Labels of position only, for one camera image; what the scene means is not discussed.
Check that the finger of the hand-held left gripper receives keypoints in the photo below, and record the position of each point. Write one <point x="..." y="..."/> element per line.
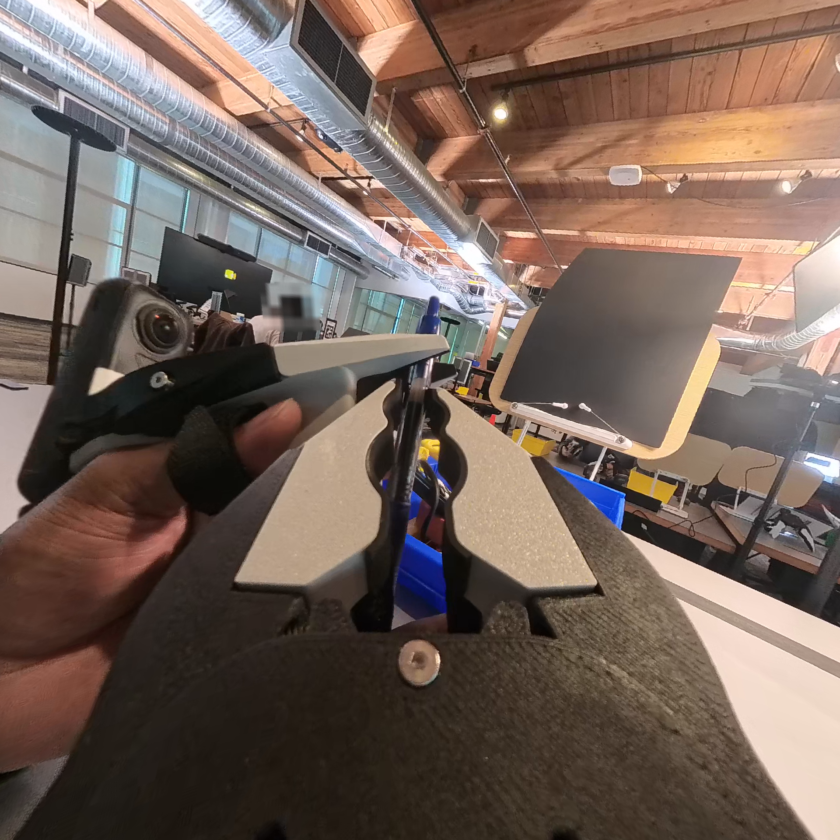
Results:
<point x="443" y="369"/>
<point x="328" y="358"/>

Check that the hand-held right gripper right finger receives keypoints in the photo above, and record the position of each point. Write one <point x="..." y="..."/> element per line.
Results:
<point x="518" y="518"/>

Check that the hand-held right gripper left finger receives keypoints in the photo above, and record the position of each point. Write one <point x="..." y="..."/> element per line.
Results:
<point x="315" y="512"/>

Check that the blue plastic bin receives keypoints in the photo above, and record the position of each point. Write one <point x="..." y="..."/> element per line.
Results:
<point x="594" y="495"/>

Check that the blue pen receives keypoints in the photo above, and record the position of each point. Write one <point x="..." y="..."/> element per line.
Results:
<point x="410" y="446"/>

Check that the person's right hand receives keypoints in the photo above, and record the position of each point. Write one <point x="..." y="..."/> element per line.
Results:
<point x="421" y="625"/>

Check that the person's left hand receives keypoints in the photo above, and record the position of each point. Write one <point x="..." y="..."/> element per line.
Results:
<point x="85" y="571"/>

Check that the yellow bin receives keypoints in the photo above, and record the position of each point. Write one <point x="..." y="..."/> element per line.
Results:
<point x="649" y="485"/>
<point x="535" y="443"/>

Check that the white board stand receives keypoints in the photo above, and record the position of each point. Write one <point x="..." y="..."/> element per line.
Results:
<point x="598" y="463"/>

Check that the black television screen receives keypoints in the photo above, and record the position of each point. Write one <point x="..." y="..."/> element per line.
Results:
<point x="197" y="275"/>

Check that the beige chair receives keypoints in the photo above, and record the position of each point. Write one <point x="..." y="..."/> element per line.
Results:
<point x="768" y="476"/>
<point x="686" y="459"/>

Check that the ceiling spot light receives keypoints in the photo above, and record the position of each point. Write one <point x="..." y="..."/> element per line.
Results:
<point x="501" y="113"/>

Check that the black floor lamp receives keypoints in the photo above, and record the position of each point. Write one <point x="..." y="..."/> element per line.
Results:
<point x="72" y="128"/>

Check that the white ceiling device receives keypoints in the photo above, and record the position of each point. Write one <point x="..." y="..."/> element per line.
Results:
<point x="625" y="174"/>

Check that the black ceiling pipe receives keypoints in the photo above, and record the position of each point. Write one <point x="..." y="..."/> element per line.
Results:
<point x="459" y="83"/>

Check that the white board rail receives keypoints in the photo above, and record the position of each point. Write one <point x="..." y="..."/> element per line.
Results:
<point x="564" y="426"/>

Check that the black board with wooden frame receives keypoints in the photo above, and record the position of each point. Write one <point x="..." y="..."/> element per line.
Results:
<point x="610" y="348"/>

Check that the thin spiral metal duct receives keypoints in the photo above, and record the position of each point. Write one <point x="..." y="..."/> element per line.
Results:
<point x="216" y="187"/>

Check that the metal duct with vent grilles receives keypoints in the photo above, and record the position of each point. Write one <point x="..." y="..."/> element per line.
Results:
<point x="328" y="59"/>

